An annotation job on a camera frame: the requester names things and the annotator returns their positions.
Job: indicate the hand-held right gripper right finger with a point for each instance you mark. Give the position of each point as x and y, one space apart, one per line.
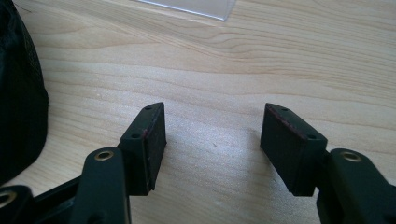
295 149

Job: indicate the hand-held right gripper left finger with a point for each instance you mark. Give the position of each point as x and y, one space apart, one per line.
143 149

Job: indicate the black mesh bag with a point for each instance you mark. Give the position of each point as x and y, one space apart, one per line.
18 93

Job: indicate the clear plastic sheet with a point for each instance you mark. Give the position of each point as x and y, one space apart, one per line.
199 7

